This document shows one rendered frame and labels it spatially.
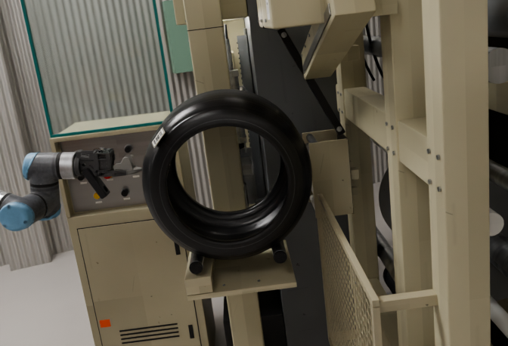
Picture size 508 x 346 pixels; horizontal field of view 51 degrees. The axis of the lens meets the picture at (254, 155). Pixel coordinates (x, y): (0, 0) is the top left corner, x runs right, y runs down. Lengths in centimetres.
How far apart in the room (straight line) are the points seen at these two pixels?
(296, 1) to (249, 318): 140
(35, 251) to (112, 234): 207
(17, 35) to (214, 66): 264
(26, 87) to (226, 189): 265
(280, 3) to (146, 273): 160
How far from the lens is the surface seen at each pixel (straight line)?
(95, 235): 255
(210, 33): 198
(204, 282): 181
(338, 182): 203
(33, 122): 446
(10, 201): 179
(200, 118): 164
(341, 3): 127
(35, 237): 452
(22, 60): 443
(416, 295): 136
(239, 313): 230
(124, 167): 180
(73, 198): 257
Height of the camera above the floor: 166
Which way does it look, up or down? 14 degrees down
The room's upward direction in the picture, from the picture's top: 7 degrees counter-clockwise
